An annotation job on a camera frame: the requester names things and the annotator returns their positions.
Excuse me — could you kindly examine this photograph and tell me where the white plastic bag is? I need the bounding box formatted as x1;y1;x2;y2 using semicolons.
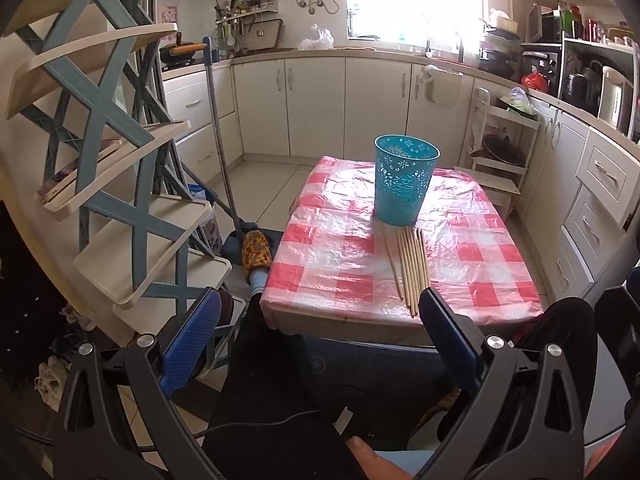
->
299;25;335;51

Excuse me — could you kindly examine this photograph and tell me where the green and white bag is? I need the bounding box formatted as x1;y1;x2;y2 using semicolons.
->
495;86;538;116

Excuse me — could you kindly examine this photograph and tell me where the blue mop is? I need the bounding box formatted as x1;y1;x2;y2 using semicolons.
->
202;36;273;261

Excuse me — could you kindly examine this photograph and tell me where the wall utensil rack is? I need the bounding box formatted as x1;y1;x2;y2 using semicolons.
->
214;0;281;26

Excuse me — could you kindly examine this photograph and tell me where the white metal storage shelf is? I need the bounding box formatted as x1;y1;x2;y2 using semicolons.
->
557;30;640;141

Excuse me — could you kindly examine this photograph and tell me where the white electric kettle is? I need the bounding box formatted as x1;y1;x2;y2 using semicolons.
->
597;66;638;136

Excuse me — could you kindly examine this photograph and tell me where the person's left hand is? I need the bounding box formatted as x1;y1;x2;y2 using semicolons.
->
347;435;396;480

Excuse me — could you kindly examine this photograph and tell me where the cream cutting board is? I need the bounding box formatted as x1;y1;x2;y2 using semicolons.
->
242;19;285;53

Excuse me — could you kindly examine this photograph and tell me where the teal perforated plastic basket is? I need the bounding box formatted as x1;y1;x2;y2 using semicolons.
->
374;134;441;227

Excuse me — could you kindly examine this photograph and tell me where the row of wooden chopsticks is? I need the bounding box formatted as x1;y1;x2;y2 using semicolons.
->
382;224;432;318

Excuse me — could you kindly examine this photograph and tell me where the red checked plastic tablecloth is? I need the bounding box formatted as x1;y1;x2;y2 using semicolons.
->
260;155;546;333

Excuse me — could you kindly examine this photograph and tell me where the white drawer cabinet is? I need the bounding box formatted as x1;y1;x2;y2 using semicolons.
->
520;90;640;301

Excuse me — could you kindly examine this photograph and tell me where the yellow patterned slipper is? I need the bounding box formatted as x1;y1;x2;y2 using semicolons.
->
241;229;273;268

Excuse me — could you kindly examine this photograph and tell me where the blue and cream shelf rack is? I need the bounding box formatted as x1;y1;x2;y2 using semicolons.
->
0;0;233;311

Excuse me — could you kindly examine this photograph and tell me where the black kettle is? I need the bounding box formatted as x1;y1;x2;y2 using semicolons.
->
562;72;591;103

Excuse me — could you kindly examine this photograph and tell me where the black frying pan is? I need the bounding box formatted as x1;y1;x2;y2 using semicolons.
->
160;42;207;66

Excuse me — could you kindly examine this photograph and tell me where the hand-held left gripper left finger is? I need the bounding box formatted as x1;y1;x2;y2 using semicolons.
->
52;287;223;480

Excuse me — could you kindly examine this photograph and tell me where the small white shelf rack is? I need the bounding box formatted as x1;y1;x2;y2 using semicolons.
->
462;87;541;221

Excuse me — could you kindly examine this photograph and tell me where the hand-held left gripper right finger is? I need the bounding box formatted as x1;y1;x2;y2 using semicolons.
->
419;287;601;480

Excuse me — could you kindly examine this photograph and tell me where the white kitchen base cabinet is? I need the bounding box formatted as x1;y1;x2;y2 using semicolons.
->
160;50;481;186

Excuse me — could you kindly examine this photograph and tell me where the person's blue sock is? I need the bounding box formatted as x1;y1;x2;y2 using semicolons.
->
247;266;271;296

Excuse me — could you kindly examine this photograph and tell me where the dark cooking pot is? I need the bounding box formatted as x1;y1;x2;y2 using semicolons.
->
482;132;526;168

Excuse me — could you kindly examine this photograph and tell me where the cream cloth bag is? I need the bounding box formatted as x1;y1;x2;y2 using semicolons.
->
32;355;71;408

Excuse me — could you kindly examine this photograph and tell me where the black countertop appliance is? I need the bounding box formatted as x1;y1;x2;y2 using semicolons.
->
522;50;561;93

